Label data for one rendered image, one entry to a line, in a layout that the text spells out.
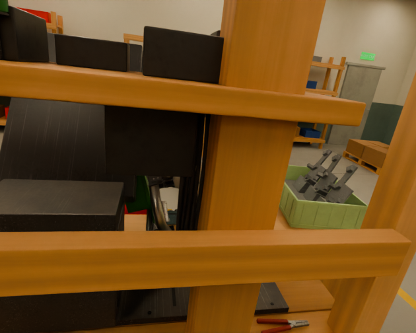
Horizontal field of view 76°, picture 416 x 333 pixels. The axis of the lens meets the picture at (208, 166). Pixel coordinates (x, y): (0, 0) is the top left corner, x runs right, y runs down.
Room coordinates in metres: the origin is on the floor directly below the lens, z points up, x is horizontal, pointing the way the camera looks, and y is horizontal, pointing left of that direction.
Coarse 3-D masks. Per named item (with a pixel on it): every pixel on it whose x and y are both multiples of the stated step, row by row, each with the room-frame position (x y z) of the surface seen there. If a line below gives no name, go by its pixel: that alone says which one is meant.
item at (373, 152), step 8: (352, 144) 6.04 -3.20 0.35; (360, 144) 5.80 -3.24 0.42; (368, 144) 5.81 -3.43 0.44; (376, 144) 5.92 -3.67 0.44; (384, 144) 6.04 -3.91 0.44; (344, 152) 6.19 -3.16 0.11; (352, 152) 5.96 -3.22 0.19; (360, 152) 5.72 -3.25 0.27; (368, 152) 5.48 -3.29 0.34; (376, 152) 5.30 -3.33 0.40; (384, 152) 5.20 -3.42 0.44; (352, 160) 5.90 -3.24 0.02; (360, 160) 5.64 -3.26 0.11; (368, 160) 5.42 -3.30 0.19; (376, 160) 5.23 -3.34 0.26; (368, 168) 5.37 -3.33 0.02
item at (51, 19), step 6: (30, 12) 5.03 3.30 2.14; (36, 12) 5.05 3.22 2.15; (42, 12) 5.08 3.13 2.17; (54, 12) 5.10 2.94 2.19; (48, 18) 5.10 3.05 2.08; (54, 18) 5.10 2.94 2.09; (60, 18) 5.51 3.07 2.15; (48, 24) 5.04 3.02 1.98; (54, 24) 5.10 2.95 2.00; (60, 24) 5.51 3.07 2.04; (54, 30) 5.10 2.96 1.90; (60, 30) 5.51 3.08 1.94; (0, 108) 5.01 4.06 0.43; (6, 108) 4.88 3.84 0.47; (0, 114) 4.97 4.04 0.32; (6, 114) 4.88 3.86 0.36; (0, 120) 4.82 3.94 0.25; (6, 120) 4.85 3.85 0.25
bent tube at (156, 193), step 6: (150, 186) 0.72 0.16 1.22; (156, 186) 0.72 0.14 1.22; (150, 192) 0.71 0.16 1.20; (156, 192) 0.71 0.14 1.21; (156, 198) 0.70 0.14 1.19; (156, 204) 0.69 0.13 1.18; (156, 210) 0.68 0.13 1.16; (162, 210) 0.70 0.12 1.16; (156, 216) 0.68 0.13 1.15; (162, 216) 0.69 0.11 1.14; (156, 222) 0.68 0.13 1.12; (162, 222) 0.69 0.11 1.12; (162, 228) 0.70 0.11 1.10; (168, 228) 0.76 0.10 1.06
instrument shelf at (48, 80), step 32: (0, 64) 0.34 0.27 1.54; (32, 64) 0.40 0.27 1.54; (32, 96) 0.34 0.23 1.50; (64, 96) 0.35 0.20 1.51; (96, 96) 0.36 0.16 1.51; (128, 96) 0.37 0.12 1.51; (160, 96) 0.38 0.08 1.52; (192, 96) 0.39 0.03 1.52; (224, 96) 0.40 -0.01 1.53; (256, 96) 0.41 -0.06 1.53; (288, 96) 0.42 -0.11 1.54; (320, 96) 0.48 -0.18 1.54
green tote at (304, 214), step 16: (288, 176) 1.93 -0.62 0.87; (304, 176) 1.94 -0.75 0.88; (288, 192) 1.46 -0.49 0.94; (288, 208) 1.41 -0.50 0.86; (304, 208) 1.32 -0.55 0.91; (320, 208) 1.33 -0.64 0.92; (336, 208) 1.33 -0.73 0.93; (352, 208) 1.34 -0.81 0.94; (304, 224) 1.32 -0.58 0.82; (320, 224) 1.33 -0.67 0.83; (336, 224) 1.34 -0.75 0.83; (352, 224) 1.34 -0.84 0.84
